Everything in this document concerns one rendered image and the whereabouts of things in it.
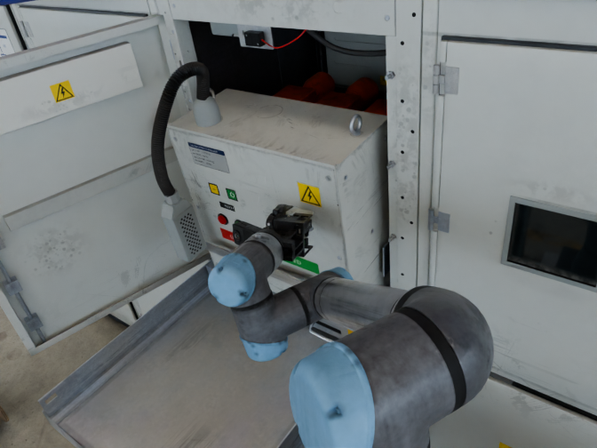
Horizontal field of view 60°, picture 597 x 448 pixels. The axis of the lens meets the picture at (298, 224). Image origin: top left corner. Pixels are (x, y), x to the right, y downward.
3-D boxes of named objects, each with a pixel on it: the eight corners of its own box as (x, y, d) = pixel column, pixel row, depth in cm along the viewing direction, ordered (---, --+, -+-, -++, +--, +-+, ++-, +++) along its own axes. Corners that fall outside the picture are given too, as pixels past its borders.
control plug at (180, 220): (189, 263, 136) (169, 211, 126) (177, 258, 139) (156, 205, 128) (209, 245, 141) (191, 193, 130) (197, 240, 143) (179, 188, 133)
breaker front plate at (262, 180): (353, 333, 128) (330, 171, 99) (213, 272, 154) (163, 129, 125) (355, 330, 129) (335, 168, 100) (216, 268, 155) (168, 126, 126)
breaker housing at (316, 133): (357, 332, 128) (336, 166, 99) (214, 268, 155) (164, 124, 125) (442, 217, 158) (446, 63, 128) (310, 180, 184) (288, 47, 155)
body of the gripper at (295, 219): (314, 247, 105) (291, 272, 94) (275, 242, 108) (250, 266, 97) (314, 212, 102) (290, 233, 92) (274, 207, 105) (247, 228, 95)
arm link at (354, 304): (528, 271, 52) (329, 253, 98) (444, 316, 49) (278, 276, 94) (560, 374, 54) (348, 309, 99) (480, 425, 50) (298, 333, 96)
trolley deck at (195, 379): (231, 583, 96) (225, 569, 93) (51, 425, 130) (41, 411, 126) (400, 342, 138) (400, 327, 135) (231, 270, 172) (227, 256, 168)
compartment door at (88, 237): (25, 343, 144) (-132, 89, 102) (216, 241, 174) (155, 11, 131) (31, 356, 140) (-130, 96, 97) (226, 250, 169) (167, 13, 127)
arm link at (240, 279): (214, 315, 84) (197, 268, 82) (244, 284, 94) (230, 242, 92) (255, 311, 81) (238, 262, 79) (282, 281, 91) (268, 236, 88)
